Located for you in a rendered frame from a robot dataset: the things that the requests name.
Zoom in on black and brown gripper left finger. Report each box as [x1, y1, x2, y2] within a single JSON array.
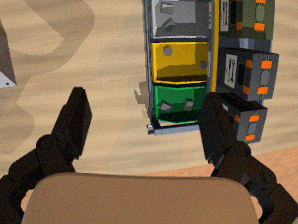
[[0, 87, 92, 224]]

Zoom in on grey metal rack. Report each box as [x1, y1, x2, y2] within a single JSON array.
[[144, 0, 273, 136]]

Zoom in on grey open bin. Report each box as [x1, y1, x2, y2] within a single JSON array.
[[149, 0, 209, 38]]

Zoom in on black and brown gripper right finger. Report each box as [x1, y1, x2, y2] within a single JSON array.
[[198, 92, 298, 224]]

